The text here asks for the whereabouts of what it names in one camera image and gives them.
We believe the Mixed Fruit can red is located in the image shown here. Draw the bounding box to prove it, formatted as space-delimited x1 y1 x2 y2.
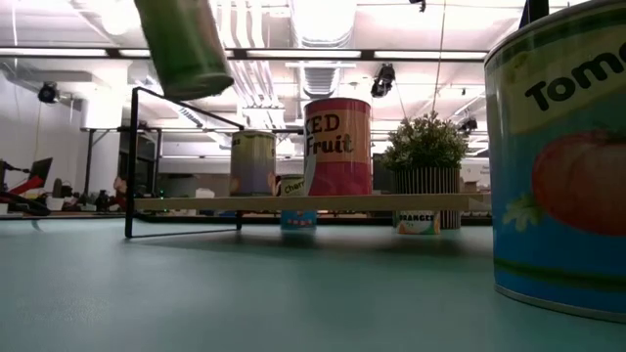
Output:
302 97 373 198

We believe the Cherries can blue label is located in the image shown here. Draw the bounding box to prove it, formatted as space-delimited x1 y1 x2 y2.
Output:
277 174 318 232

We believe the purple label can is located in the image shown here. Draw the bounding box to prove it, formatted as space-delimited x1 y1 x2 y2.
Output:
229 129 278 198

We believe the Oranges can white label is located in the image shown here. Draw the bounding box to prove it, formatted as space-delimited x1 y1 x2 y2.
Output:
394 210 441 236

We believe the green label can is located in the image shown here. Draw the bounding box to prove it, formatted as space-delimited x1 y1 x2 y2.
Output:
133 0 236 103

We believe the white round lid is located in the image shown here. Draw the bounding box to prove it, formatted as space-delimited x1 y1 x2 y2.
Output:
483 0 626 325

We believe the artificial plant in ribbed pot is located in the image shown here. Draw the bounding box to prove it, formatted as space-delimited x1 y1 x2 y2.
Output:
380 110 470 231

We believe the ceiling light strip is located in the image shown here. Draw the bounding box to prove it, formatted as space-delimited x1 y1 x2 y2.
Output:
244 48 363 60
374 49 489 61
0 47 110 59

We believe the green table mat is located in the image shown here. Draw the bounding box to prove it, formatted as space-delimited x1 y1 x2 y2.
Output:
0 217 626 352

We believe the person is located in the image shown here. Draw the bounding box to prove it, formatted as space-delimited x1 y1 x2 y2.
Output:
112 175 129 210

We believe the black computer monitor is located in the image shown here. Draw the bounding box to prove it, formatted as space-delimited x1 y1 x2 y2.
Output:
27 156 54 183

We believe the red object on desk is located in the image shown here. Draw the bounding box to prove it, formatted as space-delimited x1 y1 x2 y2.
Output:
8 175 45 197

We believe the black metal table frame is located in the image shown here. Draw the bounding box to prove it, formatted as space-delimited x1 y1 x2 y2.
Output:
0 210 493 227

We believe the white ribbed ventilation duct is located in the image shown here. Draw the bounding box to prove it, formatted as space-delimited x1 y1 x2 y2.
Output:
288 0 361 102

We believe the black metal rack frame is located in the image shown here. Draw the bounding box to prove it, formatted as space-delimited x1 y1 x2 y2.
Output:
80 125 163 199

